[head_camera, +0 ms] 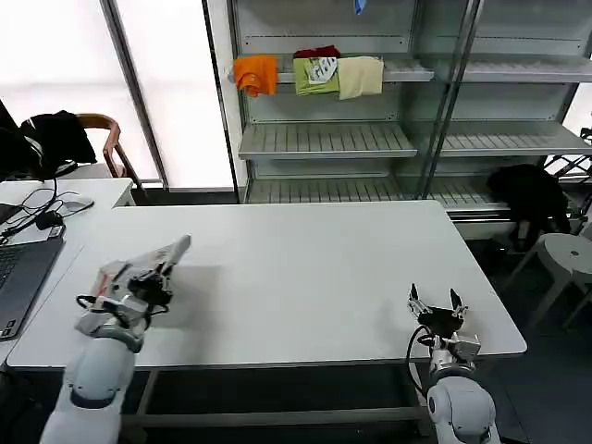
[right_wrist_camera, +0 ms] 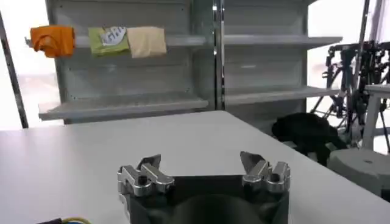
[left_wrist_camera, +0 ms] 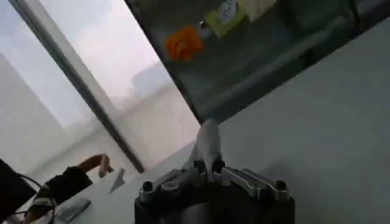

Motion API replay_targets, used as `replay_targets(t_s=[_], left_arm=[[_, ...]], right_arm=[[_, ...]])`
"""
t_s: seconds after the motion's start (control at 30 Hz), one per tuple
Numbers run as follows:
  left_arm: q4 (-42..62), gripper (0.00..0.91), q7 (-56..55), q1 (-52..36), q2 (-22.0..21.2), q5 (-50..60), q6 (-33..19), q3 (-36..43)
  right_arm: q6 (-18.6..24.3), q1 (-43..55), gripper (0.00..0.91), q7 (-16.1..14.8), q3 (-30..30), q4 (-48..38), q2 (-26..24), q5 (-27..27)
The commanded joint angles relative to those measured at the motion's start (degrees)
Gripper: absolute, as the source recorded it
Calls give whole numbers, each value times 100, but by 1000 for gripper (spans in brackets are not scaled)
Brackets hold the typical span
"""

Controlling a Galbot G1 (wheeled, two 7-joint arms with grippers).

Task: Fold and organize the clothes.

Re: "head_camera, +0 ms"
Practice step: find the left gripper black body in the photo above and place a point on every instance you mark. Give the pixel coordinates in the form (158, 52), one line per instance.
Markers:
(150, 291)

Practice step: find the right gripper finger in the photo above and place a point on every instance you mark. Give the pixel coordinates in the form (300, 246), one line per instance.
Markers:
(416, 303)
(459, 307)

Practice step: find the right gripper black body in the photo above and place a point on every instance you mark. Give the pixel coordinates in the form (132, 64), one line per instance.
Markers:
(439, 319)

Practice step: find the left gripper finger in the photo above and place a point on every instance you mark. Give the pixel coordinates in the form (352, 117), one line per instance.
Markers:
(159, 274)

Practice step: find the grey printed t-shirt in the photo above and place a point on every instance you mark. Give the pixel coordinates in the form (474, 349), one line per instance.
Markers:
(157, 255)

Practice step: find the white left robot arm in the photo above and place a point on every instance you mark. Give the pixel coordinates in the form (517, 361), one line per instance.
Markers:
(92, 370)

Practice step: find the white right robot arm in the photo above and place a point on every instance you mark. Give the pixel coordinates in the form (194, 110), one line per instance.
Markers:
(458, 407)

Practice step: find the white round stool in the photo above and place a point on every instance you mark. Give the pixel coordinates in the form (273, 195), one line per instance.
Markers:
(569, 254)

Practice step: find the black power adapter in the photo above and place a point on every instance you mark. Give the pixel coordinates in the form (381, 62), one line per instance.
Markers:
(48, 220)

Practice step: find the dark grey laptop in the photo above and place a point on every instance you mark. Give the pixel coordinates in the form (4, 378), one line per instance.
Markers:
(23, 277)

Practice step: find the brown wooden chair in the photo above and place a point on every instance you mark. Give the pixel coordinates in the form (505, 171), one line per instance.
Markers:
(113, 139)

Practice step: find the black jacket with white stripes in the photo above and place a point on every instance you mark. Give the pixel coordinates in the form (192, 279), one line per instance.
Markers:
(57, 139)

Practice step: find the empty grey shelf rack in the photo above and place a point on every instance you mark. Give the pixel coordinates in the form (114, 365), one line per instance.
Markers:
(509, 139)

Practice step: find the black folding rack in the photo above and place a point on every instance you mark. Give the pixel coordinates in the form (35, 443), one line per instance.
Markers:
(571, 171)

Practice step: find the grey shelf rack with clothes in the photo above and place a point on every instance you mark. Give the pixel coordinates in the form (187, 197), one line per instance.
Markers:
(324, 139)

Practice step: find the grey metal table frame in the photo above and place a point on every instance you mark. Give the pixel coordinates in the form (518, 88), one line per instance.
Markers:
(277, 416)

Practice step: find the grey window frame post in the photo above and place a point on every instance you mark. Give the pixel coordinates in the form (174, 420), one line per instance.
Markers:
(136, 92)

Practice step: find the thin dark window post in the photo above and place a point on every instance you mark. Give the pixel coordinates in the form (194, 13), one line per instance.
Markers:
(221, 92)

